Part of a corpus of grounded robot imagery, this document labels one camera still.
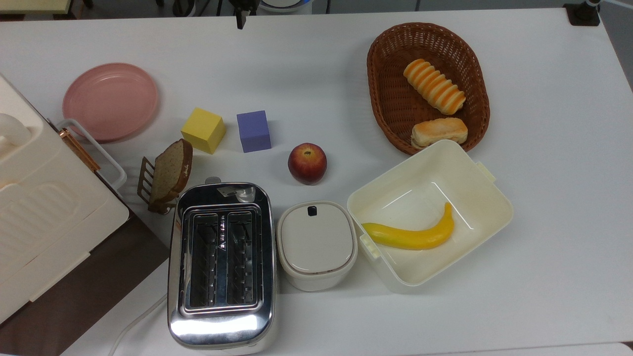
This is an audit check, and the red apple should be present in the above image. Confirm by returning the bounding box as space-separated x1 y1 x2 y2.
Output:
288 143 328 186

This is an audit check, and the pink round plate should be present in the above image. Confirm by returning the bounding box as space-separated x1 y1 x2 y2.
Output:
62 63 159 143

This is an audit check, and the purple cube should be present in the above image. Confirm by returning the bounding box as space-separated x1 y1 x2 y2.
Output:
236 110 272 153

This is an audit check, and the striped long bread roll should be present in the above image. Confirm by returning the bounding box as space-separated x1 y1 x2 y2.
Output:
403 58 467 116

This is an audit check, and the pale yellow side table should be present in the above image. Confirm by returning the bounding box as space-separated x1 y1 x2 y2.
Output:
0 0 74 15

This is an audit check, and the dark brown board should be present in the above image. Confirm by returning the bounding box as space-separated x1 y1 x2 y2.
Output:
0 171 171 356

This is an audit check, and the large cream bread bin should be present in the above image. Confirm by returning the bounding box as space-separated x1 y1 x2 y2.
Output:
0 73 130 324

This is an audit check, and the golden rectangular bread bun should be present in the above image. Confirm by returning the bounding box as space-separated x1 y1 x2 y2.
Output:
411 117 468 149

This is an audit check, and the yellow cube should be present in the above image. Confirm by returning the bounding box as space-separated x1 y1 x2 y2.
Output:
181 107 227 155

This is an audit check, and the chrome two-slot toaster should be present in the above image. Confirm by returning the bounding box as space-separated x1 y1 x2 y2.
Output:
167 177 277 353

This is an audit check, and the brown bread slice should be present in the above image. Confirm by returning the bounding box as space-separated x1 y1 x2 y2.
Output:
148 138 193 207

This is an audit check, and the white lidded square container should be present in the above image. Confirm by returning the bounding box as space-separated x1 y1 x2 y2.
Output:
276 200 359 292

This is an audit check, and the copper bar handle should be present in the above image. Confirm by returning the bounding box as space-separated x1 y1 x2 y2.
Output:
59 128 101 172

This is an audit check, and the brown wicker basket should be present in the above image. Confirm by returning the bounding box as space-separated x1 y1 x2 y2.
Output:
367 22 491 156

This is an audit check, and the cream plastic open box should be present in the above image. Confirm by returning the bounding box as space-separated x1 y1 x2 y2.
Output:
347 139 514 294

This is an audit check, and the yellow banana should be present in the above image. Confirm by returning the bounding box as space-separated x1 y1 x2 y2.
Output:
362 202 455 251

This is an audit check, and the white loop handle frame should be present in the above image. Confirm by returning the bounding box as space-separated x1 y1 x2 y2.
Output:
56 118 128 192

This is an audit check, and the black table clamp mount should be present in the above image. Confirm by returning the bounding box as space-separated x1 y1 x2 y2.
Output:
563 0 602 27

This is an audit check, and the round white robot base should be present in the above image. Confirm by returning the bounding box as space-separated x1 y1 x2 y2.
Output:
259 0 314 14

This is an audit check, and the white toaster power cable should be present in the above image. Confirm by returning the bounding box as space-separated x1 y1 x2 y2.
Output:
108 294 169 356

